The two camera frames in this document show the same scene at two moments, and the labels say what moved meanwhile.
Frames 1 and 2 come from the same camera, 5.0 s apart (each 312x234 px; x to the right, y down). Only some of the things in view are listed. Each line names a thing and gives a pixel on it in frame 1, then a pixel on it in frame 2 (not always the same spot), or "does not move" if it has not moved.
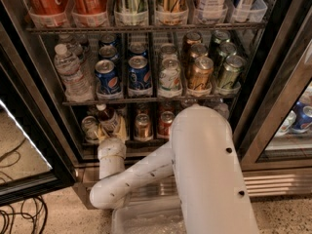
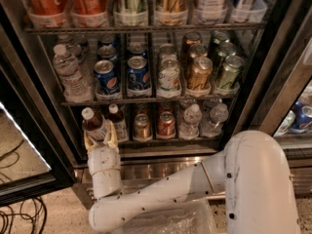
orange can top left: (48, 4) does not move
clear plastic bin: (149, 214) does not move
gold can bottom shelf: (142, 128) does not move
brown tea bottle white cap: (104, 113) → (94, 125)
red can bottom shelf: (165, 125) does not move
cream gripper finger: (100, 135) → (89, 143)
